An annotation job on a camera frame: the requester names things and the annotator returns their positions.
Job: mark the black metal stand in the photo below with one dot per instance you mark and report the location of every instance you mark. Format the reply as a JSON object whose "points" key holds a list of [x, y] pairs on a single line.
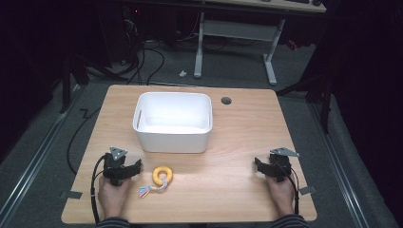
{"points": [[320, 91], [68, 82]]}

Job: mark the grey tape piece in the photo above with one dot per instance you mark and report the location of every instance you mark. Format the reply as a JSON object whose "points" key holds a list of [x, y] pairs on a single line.
{"points": [[308, 190], [71, 194]]}

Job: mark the person's left hand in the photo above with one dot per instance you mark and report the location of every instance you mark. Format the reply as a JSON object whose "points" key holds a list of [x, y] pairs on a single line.
{"points": [[112, 196]]}

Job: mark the white crumpled paper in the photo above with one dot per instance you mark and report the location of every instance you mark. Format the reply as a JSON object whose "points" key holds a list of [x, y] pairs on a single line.
{"points": [[183, 73]]}

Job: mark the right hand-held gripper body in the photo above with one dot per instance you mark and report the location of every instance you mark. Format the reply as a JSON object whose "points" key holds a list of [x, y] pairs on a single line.
{"points": [[280, 164]]}

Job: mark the person's right hand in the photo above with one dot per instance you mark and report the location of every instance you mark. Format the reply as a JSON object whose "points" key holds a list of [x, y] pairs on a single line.
{"points": [[282, 194]]}

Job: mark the black keyboard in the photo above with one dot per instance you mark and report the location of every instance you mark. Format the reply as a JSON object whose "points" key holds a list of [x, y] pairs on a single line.
{"points": [[297, 1]]}

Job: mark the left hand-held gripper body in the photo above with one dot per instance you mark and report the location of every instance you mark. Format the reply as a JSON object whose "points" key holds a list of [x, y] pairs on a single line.
{"points": [[114, 163]]}

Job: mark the white frame wooden desk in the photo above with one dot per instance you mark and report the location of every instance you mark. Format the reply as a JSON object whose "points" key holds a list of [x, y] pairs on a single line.
{"points": [[237, 31]]}

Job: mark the metal floor rail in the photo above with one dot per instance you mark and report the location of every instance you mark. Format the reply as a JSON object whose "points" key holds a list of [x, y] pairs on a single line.
{"points": [[31, 167], [340, 164]]}

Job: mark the white plastic bin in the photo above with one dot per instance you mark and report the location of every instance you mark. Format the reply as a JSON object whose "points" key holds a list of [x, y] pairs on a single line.
{"points": [[172, 122]]}

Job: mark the dark computer tower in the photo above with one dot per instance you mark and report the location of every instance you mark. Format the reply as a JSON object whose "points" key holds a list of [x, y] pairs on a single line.
{"points": [[133, 22]]}

